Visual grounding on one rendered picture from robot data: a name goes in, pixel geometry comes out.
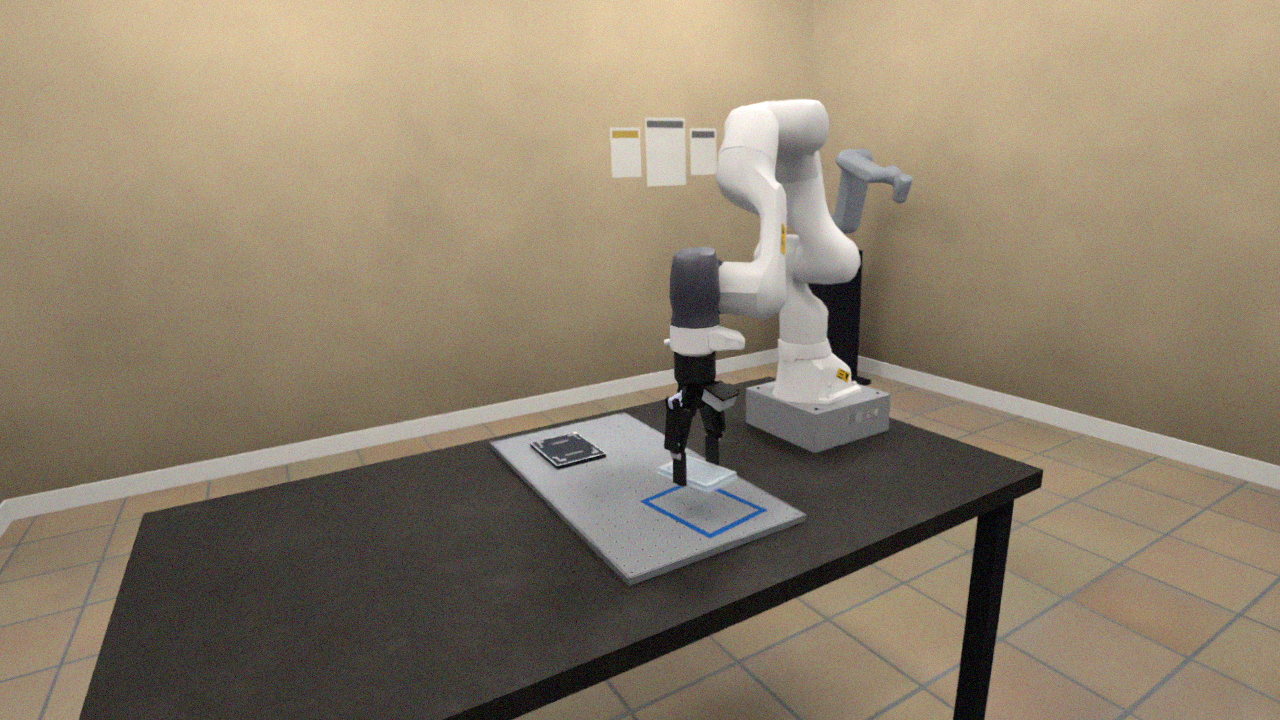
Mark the blue tape outline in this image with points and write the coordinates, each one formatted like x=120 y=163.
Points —
x=697 y=529

